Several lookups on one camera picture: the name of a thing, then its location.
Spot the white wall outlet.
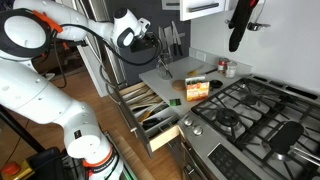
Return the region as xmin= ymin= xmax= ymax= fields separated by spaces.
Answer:
xmin=196 ymin=51 xmax=206 ymax=61

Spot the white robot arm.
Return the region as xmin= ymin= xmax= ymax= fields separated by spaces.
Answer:
xmin=0 ymin=0 xmax=150 ymax=180

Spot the round cork lid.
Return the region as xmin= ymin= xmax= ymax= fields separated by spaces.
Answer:
xmin=172 ymin=80 xmax=186 ymax=91

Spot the orange carton box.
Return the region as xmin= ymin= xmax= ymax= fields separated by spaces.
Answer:
xmin=185 ymin=76 xmax=210 ymax=101

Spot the transparent glass jar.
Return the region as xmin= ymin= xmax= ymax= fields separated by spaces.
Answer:
xmin=155 ymin=52 xmax=174 ymax=81

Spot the black frying pan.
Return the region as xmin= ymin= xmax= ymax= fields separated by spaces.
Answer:
xmin=265 ymin=121 xmax=320 ymax=166

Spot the yellow-handled brush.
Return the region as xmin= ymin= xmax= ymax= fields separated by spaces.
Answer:
xmin=187 ymin=65 xmax=204 ymax=76

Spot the red emergency stop button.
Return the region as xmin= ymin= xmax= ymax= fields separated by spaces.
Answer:
xmin=1 ymin=160 xmax=34 ymax=180

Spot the orange-labelled spice jar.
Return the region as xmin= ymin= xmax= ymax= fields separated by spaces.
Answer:
xmin=225 ymin=62 xmax=237 ymax=78

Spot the open kitchen drawer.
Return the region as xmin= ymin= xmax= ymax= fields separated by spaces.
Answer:
xmin=113 ymin=82 xmax=180 ymax=157

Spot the white upper cabinet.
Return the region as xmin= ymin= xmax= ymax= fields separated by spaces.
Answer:
xmin=161 ymin=0 xmax=238 ymax=21

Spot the green packet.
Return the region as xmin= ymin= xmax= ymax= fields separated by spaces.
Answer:
xmin=169 ymin=99 xmax=181 ymax=106

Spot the black round lid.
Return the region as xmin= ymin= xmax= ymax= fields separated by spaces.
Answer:
xmin=210 ymin=80 xmax=223 ymax=88

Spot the black oven mitt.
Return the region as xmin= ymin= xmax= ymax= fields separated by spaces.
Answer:
xmin=228 ymin=0 xmax=259 ymax=52

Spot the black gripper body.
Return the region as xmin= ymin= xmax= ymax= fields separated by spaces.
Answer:
xmin=130 ymin=32 xmax=159 ymax=53

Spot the gas stove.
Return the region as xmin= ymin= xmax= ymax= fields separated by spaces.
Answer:
xmin=178 ymin=76 xmax=320 ymax=180

